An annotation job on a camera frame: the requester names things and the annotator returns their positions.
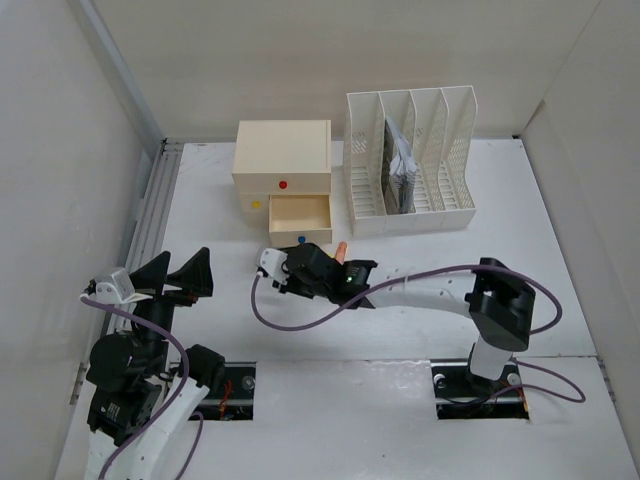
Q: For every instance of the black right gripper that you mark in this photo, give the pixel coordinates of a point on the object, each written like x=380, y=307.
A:
x=290, y=285

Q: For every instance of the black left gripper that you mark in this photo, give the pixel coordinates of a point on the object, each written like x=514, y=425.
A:
x=194, y=277

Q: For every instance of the orange highlighter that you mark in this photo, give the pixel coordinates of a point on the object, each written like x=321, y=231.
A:
x=341, y=252

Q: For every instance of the cream drawer cabinet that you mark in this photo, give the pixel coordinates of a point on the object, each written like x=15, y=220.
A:
x=298, y=152

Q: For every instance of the Canon guide booklet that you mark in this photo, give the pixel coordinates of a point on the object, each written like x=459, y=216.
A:
x=398, y=170

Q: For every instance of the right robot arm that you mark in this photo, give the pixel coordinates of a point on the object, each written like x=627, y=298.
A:
x=499, y=301

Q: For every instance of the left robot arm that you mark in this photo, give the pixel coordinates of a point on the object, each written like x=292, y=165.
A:
x=148, y=385

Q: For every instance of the white four-slot file organizer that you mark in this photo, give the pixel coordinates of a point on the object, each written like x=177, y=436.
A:
x=438, y=123

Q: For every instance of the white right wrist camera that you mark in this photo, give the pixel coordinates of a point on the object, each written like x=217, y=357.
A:
x=271, y=262

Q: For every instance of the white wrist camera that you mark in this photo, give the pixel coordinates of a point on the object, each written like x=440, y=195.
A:
x=114, y=287
x=271, y=262

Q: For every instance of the aluminium frame rail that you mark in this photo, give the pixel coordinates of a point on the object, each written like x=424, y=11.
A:
x=157, y=171

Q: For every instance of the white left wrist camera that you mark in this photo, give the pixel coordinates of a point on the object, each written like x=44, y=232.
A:
x=114, y=287

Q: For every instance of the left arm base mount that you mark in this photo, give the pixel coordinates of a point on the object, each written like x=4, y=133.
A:
x=234, y=399

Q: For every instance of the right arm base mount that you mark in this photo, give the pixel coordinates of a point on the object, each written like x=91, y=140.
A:
x=459, y=395

